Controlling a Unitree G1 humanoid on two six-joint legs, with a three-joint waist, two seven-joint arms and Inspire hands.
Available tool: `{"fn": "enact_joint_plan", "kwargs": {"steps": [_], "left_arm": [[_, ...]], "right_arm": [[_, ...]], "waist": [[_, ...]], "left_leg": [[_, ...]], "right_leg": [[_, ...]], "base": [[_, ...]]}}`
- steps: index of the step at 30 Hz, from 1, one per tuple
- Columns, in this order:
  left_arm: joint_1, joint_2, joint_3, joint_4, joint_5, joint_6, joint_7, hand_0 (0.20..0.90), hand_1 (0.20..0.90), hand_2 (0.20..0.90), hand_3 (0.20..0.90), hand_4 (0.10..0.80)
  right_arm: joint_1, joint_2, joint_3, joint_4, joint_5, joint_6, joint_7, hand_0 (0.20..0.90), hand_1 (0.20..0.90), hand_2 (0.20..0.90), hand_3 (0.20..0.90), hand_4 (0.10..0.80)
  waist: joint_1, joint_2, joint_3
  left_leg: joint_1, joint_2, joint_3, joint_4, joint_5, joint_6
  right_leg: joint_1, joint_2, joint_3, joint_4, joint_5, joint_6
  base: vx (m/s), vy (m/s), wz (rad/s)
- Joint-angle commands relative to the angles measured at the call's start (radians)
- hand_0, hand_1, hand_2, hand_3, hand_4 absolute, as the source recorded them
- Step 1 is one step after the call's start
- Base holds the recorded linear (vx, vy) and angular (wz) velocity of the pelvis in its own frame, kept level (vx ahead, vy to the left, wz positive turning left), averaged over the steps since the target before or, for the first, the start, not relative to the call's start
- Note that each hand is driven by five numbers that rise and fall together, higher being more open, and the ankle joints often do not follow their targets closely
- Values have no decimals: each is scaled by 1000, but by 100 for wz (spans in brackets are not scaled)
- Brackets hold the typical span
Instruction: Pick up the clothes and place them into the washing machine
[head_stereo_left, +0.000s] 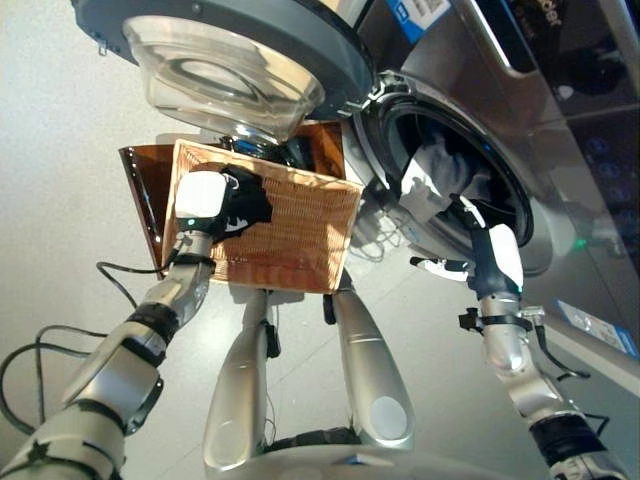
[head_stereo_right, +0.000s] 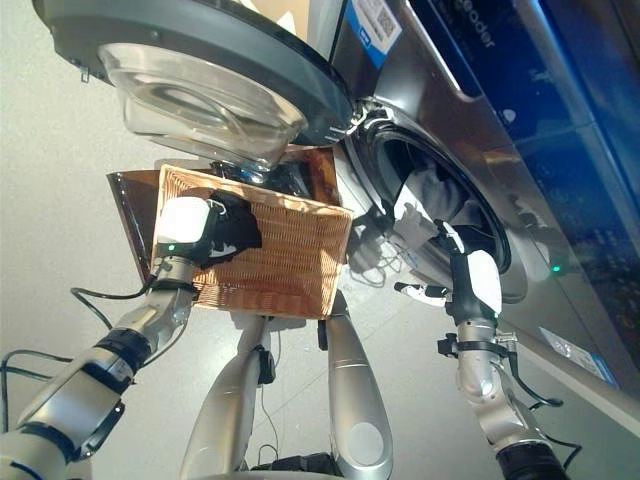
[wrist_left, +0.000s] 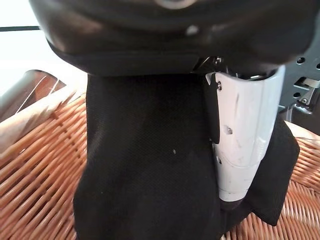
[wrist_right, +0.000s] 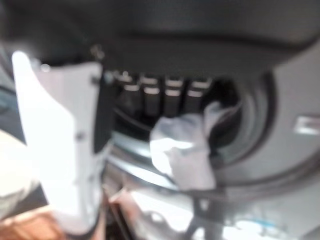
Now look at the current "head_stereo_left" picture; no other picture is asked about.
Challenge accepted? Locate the dark grey washing machine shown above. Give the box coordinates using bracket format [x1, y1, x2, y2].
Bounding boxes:
[343, 0, 640, 382]

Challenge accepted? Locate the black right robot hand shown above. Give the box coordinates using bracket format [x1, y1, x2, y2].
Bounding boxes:
[409, 194, 526, 301]

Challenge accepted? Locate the white garment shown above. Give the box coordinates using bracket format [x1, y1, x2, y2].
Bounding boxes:
[398, 131, 497, 227]

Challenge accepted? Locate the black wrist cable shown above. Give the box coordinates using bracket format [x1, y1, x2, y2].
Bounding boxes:
[536, 323, 612, 437]
[0, 246, 177, 437]

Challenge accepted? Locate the brown wicker laundry basket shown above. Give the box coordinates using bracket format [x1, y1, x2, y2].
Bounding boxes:
[160, 138, 366, 295]

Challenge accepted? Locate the round glass washing machine door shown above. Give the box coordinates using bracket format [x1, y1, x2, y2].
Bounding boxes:
[68, 0, 375, 145]

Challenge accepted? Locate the white floor cable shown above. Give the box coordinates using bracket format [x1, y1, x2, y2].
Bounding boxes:
[348, 198, 417, 262]

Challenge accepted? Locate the large blue energy label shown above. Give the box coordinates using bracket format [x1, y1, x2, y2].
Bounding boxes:
[553, 298, 640, 360]

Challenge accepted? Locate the black garment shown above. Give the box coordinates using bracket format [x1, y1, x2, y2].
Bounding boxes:
[219, 165, 275, 239]

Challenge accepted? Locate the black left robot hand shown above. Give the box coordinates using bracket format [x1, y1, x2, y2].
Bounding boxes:
[173, 166, 252, 244]

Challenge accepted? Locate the glossy dark brown side table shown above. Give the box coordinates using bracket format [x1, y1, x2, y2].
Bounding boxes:
[117, 120, 347, 282]

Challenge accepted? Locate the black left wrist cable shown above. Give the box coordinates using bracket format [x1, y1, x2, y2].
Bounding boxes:
[0, 246, 177, 437]

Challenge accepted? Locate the small blue label sticker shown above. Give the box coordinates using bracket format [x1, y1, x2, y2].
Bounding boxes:
[388, 0, 452, 45]

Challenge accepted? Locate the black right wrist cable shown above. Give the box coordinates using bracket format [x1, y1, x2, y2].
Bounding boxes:
[536, 323, 612, 437]

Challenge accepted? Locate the grey robot torso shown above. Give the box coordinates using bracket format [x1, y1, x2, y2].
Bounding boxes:
[208, 438, 547, 480]

